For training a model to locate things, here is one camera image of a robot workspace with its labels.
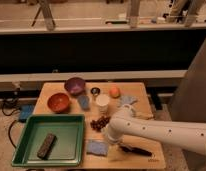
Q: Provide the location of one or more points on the green plastic tray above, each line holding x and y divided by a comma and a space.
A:
67, 149

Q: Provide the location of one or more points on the light blue crumpled cloth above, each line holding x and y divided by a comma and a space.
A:
127, 99

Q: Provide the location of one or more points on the white paper cup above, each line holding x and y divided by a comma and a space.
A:
102, 102

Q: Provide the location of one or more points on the blue folded cloth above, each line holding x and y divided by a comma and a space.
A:
83, 101

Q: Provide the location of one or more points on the red-orange bowl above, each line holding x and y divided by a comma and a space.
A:
58, 102

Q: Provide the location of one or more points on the dark rectangular block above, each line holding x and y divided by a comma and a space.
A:
46, 146

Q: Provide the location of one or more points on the blue sponge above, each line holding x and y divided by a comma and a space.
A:
97, 148

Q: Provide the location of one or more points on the blue box on floor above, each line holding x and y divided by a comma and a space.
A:
26, 111

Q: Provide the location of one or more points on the wooden board table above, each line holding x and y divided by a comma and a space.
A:
119, 161

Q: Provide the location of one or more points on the purple bowl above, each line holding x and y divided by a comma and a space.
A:
75, 85

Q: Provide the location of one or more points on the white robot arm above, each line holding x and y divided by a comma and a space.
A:
188, 136

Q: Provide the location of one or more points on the bunch of dark grapes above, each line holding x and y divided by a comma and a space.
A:
97, 125

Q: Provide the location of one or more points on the orange fruit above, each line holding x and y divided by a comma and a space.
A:
114, 92

